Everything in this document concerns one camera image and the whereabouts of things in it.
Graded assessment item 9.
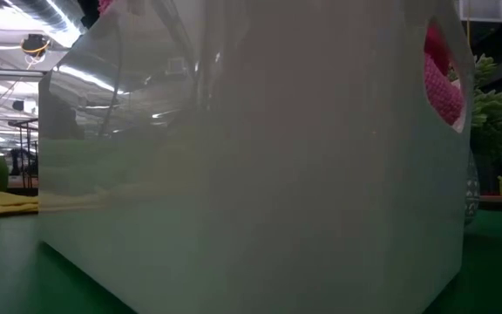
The yellow microfiber towel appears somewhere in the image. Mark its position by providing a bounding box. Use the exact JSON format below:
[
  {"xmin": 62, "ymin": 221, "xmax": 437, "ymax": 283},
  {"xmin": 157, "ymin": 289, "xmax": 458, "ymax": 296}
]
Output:
[{"xmin": 0, "ymin": 190, "xmax": 39, "ymax": 218}]

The white plastic bin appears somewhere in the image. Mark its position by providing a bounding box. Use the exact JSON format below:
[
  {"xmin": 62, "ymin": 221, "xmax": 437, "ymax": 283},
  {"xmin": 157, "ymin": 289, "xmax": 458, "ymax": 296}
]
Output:
[{"xmin": 37, "ymin": 0, "xmax": 477, "ymax": 314}]

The black metal rack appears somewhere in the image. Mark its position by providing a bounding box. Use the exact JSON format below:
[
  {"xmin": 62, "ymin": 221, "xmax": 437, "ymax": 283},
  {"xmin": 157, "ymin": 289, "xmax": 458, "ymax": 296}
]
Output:
[{"xmin": 9, "ymin": 117, "xmax": 39, "ymax": 188}]

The pale green succulent plant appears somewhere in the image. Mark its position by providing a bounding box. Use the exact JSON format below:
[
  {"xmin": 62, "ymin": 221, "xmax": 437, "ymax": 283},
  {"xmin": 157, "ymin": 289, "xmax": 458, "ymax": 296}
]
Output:
[{"xmin": 446, "ymin": 54, "xmax": 502, "ymax": 226}]

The white paper sign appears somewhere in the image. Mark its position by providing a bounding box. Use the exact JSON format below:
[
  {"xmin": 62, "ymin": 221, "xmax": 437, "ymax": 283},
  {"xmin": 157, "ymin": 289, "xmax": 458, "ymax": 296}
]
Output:
[{"xmin": 458, "ymin": 0, "xmax": 502, "ymax": 23}]

